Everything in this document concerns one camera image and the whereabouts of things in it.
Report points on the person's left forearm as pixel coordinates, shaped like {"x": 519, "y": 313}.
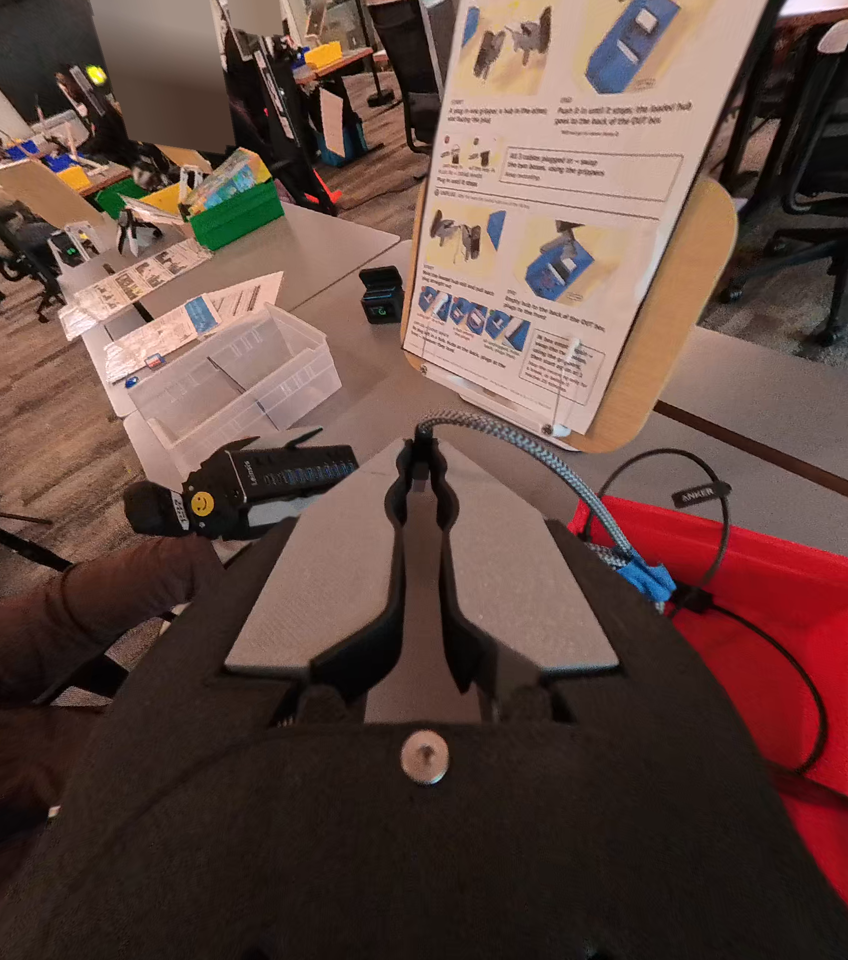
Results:
{"x": 56, "y": 622}

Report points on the red plastic bin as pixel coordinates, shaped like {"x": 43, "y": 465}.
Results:
{"x": 806, "y": 637}

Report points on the laminated picture sheet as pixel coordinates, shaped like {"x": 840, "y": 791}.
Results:
{"x": 131, "y": 281}

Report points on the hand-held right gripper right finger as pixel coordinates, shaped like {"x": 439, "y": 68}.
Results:
{"x": 521, "y": 585}

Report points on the clear plastic bin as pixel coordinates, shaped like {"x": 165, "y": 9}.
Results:
{"x": 243, "y": 375}

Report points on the light wooden stand board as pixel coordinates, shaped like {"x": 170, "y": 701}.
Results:
{"x": 679, "y": 315}

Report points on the white instruction sheet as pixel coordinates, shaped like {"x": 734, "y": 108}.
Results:
{"x": 581, "y": 225}

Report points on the green plastic bin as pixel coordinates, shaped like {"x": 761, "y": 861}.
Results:
{"x": 116, "y": 199}
{"x": 240, "y": 221}

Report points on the white paper blue patch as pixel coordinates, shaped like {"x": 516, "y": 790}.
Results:
{"x": 191, "y": 322}

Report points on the black usb hub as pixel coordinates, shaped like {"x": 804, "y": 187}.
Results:
{"x": 296, "y": 476}

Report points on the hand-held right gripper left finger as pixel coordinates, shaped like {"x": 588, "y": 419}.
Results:
{"x": 319, "y": 585}

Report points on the blue white floor box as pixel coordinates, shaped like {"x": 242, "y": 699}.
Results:
{"x": 345, "y": 135}

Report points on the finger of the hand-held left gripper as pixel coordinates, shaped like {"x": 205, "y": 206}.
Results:
{"x": 274, "y": 514}
{"x": 302, "y": 441}

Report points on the yellow plastic bin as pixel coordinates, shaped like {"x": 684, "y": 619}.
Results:
{"x": 322, "y": 54}

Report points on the small black device green display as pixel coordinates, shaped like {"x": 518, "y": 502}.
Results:
{"x": 381, "y": 296}
{"x": 67, "y": 247}

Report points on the colourful printed packets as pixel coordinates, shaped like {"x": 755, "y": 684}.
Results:
{"x": 225, "y": 180}

